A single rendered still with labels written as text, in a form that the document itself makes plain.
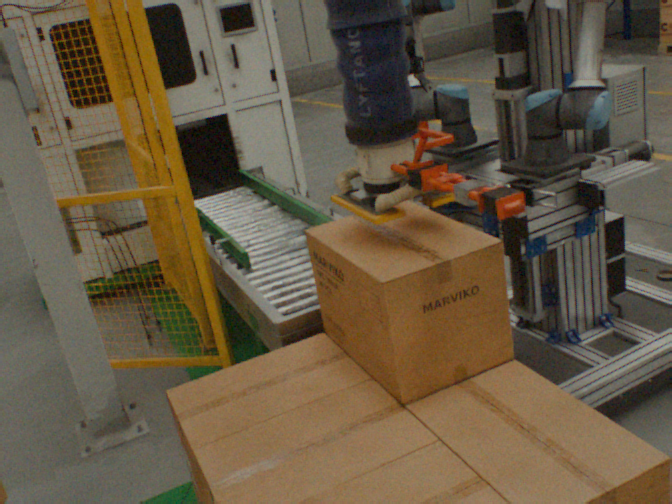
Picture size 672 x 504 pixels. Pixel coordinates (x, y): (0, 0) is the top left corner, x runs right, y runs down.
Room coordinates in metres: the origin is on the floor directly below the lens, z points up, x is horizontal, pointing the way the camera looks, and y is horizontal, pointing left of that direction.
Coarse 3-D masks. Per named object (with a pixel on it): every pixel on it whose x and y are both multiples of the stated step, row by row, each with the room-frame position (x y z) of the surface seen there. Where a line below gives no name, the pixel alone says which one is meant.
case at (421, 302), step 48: (336, 240) 2.19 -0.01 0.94; (384, 240) 2.11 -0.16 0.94; (432, 240) 2.03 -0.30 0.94; (480, 240) 1.96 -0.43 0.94; (336, 288) 2.15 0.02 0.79; (384, 288) 1.79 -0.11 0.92; (432, 288) 1.84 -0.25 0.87; (480, 288) 1.90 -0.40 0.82; (336, 336) 2.24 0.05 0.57; (384, 336) 1.84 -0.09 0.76; (432, 336) 1.84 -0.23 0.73; (480, 336) 1.89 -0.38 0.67; (384, 384) 1.90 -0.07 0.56; (432, 384) 1.83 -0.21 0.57
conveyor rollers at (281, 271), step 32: (224, 192) 4.58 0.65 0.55; (256, 192) 4.45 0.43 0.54; (224, 224) 3.91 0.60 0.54; (256, 224) 3.79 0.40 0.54; (288, 224) 3.67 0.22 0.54; (224, 256) 3.36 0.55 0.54; (256, 256) 3.31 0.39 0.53; (288, 256) 3.19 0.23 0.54; (256, 288) 2.86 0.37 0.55; (288, 288) 2.81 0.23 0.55
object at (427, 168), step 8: (432, 160) 1.97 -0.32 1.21; (408, 168) 1.95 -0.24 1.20; (416, 168) 1.95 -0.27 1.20; (424, 168) 1.94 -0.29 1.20; (432, 168) 1.88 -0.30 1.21; (440, 168) 1.89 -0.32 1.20; (448, 168) 1.91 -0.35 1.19; (408, 176) 1.95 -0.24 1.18; (416, 176) 1.89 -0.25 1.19; (424, 176) 1.88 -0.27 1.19; (432, 176) 1.88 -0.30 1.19; (408, 184) 1.94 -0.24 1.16; (416, 184) 1.89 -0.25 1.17; (424, 184) 1.87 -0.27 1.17
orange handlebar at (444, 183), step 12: (420, 132) 2.46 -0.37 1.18; (432, 132) 2.38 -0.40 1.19; (432, 144) 2.25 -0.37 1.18; (444, 144) 2.27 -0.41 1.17; (396, 168) 2.04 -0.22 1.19; (432, 180) 1.85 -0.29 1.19; (444, 180) 1.80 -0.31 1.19; (456, 180) 1.81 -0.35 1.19; (444, 192) 1.79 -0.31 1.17; (516, 204) 1.54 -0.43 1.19
